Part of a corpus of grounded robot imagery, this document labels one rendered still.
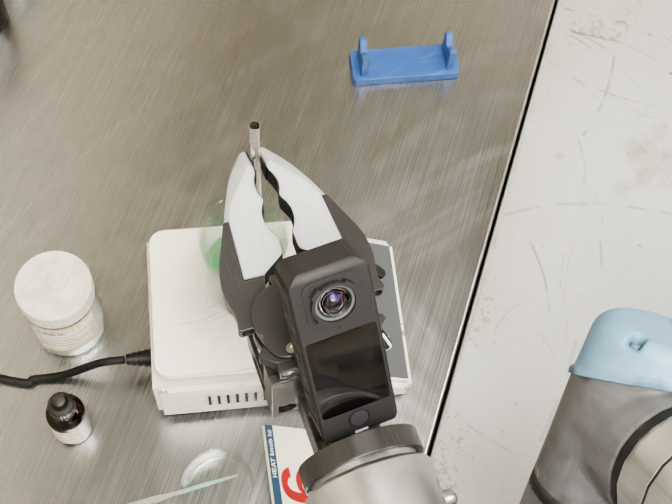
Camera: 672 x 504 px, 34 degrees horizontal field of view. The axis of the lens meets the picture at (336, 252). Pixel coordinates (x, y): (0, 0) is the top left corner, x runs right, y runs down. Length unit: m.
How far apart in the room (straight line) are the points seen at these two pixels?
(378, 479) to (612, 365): 0.14
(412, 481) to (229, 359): 0.26
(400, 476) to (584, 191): 0.48
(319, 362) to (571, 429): 0.14
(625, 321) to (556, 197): 0.41
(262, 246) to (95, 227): 0.34
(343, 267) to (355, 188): 0.43
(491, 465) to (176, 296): 0.28
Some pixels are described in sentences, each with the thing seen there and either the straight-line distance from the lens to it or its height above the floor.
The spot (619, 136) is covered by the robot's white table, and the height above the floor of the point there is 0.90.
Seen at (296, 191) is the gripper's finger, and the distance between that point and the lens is 0.67.
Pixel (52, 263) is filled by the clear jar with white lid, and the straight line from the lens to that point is 0.87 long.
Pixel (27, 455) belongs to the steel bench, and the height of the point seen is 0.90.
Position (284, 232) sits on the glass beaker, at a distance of 0.77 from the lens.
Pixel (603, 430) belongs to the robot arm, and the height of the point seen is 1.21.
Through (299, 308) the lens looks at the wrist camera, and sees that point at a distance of 0.56.
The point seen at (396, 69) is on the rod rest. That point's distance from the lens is 1.03.
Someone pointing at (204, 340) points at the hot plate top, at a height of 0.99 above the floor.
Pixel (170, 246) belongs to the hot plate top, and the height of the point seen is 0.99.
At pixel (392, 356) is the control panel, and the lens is 0.87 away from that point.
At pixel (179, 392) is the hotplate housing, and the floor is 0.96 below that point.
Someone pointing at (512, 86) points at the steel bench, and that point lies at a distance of 1.05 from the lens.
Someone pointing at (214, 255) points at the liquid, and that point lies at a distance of 0.81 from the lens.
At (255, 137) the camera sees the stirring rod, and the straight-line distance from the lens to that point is 0.66.
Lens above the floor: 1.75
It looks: 64 degrees down
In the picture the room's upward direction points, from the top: 7 degrees clockwise
